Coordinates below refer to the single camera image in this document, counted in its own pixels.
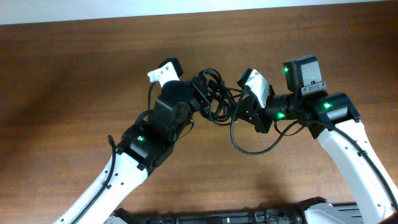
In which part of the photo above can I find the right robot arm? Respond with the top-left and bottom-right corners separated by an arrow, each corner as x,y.
232,55 -> 397,223

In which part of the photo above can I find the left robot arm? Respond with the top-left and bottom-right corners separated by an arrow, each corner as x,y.
56,77 -> 208,223

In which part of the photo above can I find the black USB cable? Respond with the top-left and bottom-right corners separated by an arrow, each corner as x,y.
190,67 -> 249,127

